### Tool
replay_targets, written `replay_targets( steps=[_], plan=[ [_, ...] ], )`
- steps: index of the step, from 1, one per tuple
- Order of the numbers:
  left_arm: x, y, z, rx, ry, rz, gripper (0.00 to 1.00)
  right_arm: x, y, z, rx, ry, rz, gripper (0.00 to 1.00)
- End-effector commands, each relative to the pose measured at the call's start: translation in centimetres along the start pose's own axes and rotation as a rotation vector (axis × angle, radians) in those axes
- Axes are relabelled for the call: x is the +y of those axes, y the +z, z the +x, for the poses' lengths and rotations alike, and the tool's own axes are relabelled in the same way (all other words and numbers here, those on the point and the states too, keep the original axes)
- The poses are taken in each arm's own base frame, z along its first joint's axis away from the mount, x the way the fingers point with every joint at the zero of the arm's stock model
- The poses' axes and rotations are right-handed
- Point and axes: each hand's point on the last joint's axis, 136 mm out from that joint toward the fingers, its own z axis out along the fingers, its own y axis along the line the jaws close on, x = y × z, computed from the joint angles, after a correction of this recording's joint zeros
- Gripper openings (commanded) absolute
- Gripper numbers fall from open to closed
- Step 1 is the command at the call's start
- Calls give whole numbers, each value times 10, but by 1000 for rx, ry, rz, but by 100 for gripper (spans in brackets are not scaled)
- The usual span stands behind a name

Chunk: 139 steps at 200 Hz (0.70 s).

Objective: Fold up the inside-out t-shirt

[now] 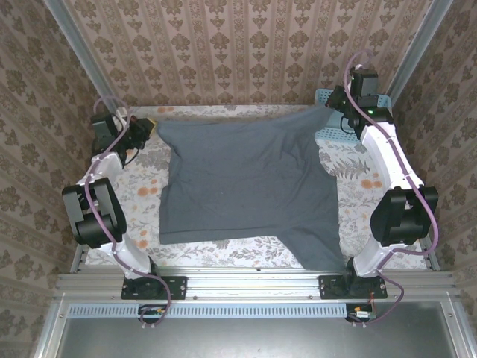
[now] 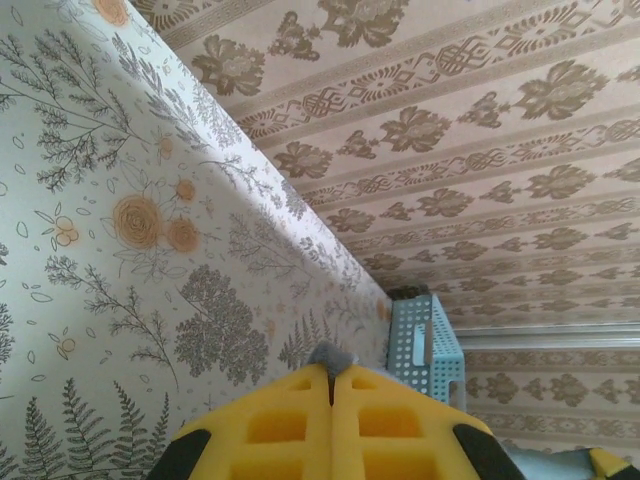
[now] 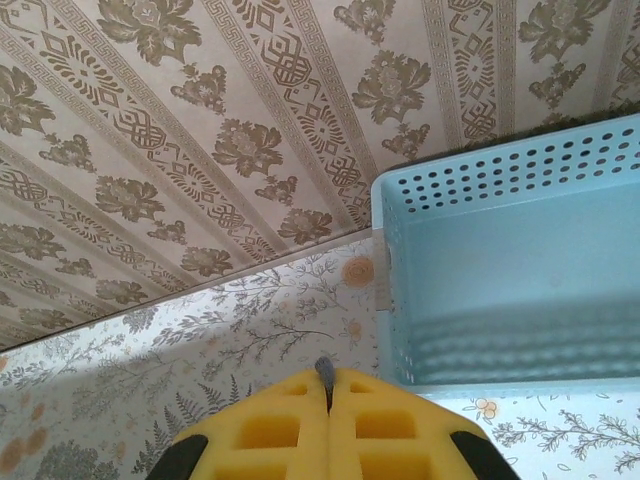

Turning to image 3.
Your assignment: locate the grey inside-out t-shirt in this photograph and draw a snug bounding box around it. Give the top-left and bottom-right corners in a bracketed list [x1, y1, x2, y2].
[313, 356, 337, 416]

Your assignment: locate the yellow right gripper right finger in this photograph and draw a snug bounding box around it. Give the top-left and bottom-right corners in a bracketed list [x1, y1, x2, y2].
[328, 367, 517, 480]

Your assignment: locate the floral printed table cover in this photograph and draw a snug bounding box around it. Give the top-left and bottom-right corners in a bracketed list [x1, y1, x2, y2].
[0, 238, 640, 480]

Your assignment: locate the light blue perforated plastic basket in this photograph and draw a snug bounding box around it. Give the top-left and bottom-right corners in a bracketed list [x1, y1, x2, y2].
[369, 112, 640, 402]

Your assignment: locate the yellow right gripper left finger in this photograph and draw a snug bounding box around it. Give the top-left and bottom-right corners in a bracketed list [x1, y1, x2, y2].
[148, 368, 332, 480]

